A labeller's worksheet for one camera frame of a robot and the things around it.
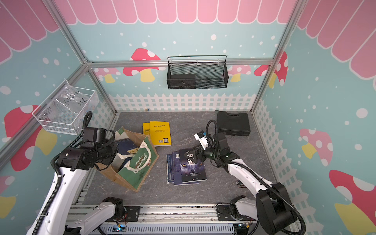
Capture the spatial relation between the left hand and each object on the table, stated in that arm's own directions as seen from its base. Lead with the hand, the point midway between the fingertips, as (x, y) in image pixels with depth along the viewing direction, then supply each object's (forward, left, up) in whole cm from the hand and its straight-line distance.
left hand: (119, 149), depth 70 cm
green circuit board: (-29, +1, -27) cm, 40 cm away
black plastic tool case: (+34, -65, -20) cm, 76 cm away
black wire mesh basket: (+49, -37, +10) cm, 63 cm away
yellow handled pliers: (-8, -63, -23) cm, 67 cm away
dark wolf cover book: (-2, -35, -21) cm, 40 cm away
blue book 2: (-5, -22, -23) cm, 32 cm away
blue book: (+5, 0, -5) cm, 7 cm away
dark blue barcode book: (-2, -26, -21) cm, 34 cm away
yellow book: (+27, -12, -22) cm, 37 cm away
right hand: (+4, -34, -8) cm, 35 cm away
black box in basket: (+41, -29, +11) cm, 51 cm away
